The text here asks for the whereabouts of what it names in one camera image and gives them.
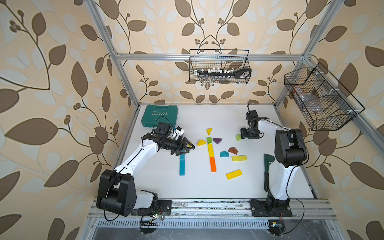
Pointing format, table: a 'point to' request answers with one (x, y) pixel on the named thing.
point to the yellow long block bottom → (232, 175)
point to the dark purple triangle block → (217, 140)
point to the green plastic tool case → (153, 114)
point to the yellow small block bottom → (209, 131)
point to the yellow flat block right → (239, 158)
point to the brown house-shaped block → (233, 150)
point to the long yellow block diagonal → (211, 150)
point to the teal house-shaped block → (224, 154)
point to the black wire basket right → (322, 107)
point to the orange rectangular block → (213, 164)
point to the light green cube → (238, 137)
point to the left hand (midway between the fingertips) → (192, 149)
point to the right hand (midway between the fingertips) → (247, 136)
